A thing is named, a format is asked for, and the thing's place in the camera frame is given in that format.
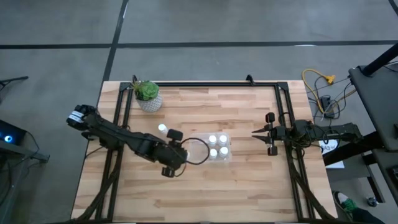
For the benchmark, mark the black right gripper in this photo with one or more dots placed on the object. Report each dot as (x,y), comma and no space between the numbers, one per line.
(281,133)

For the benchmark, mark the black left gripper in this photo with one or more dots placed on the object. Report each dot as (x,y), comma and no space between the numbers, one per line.
(171,154)

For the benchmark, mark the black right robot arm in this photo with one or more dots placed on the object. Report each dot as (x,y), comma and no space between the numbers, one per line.
(342,130)

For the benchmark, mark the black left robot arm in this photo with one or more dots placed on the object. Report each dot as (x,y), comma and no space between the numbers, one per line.
(118,133)

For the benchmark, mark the clear plastic basket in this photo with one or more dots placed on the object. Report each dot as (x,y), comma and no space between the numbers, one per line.
(199,149)

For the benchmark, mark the white patterned plant pot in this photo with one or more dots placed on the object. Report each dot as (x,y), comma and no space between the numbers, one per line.
(150,105)

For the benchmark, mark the green succulent plant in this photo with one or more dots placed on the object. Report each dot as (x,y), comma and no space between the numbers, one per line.
(149,90)

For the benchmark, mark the white printed paper sheet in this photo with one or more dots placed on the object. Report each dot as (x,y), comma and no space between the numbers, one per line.
(330,148)

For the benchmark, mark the black power strip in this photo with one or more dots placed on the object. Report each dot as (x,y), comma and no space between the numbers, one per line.
(326,102)

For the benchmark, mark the person's shoe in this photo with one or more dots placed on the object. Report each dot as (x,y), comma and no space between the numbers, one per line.
(345,202)

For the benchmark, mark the black equipment cart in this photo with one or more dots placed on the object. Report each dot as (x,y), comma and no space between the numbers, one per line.
(379,99)

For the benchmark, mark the black caster wheel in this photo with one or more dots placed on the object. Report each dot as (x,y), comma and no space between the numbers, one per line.
(372,201)

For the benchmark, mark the person's leg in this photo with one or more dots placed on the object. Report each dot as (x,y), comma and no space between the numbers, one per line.
(367,216)

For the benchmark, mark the black diagonal pole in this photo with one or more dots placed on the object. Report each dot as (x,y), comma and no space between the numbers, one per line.
(382,59)

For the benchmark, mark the black computer with blue light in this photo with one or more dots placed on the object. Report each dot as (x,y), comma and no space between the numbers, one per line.
(12,133)

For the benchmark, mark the black stand leg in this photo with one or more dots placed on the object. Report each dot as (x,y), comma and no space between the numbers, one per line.
(14,80)

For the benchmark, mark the black aluminium table frame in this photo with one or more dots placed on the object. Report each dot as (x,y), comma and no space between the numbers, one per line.
(217,84)

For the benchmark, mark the grey metal shelf bracket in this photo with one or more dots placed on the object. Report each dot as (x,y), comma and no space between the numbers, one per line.
(31,154)

